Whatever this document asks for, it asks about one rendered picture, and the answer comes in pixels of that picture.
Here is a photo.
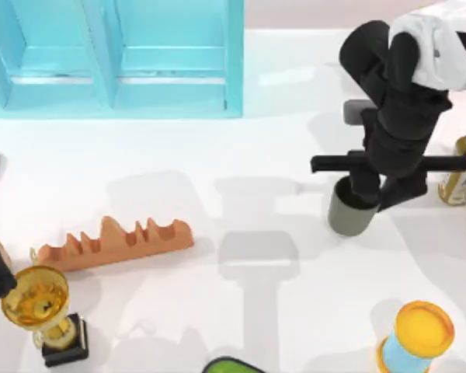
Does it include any grey cup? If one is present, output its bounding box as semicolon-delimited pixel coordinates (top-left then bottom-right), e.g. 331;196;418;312
327;176;382;239

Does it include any pale grey rounded box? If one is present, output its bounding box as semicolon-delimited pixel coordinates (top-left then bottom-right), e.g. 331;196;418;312
343;99;376;127

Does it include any yellow green bottle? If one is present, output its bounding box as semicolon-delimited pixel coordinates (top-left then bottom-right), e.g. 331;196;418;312
437;114;466;205

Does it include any yellow and blue can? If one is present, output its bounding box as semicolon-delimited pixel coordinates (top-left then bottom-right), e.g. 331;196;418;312
375;299;457;373

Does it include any light blue rack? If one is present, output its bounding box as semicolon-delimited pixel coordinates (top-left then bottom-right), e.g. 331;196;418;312
0;0;244;120

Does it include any green black-rimmed object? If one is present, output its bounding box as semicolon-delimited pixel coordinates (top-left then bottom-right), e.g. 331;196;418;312
202;354;259;373

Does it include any orange jagged holder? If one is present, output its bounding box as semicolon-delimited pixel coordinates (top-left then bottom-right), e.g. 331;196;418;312
36;214;196;274

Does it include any gold trophy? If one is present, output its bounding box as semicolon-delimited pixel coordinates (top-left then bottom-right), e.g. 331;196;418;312
0;247;91;368

